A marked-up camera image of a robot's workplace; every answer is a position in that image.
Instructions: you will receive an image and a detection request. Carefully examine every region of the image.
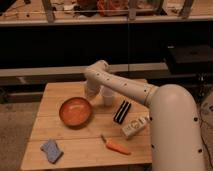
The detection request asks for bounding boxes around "orange ceramic bowl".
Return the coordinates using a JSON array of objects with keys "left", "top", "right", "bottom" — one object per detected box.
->
[{"left": 59, "top": 97, "right": 92, "bottom": 127}]

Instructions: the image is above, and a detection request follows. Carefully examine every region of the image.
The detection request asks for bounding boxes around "black striped rectangular block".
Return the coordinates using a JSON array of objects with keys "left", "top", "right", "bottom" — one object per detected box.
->
[{"left": 113, "top": 101, "right": 131, "bottom": 124}]

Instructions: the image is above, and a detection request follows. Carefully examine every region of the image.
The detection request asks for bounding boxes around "white plastic cup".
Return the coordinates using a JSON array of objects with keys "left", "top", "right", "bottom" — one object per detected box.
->
[{"left": 101, "top": 86, "right": 115, "bottom": 106}]

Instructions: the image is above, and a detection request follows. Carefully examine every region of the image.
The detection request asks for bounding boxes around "black cable on floor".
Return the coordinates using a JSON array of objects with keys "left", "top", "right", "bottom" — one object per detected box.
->
[{"left": 203, "top": 133, "right": 213, "bottom": 168}]

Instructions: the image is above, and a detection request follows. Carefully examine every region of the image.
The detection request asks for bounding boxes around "orange toy carrot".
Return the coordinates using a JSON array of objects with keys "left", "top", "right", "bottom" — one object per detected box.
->
[{"left": 101, "top": 136, "right": 131, "bottom": 155}]

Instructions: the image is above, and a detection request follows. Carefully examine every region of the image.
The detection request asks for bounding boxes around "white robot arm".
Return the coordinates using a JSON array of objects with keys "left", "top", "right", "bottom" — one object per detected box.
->
[{"left": 84, "top": 60, "right": 205, "bottom": 171}]

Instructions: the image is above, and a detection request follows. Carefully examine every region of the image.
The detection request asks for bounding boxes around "black box on shelf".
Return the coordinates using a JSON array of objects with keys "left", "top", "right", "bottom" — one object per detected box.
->
[{"left": 166, "top": 45, "right": 213, "bottom": 74}]

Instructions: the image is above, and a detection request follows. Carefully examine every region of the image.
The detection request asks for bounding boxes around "white plastic bottle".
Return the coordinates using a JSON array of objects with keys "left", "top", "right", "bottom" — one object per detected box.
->
[{"left": 121, "top": 116, "right": 149, "bottom": 139}]

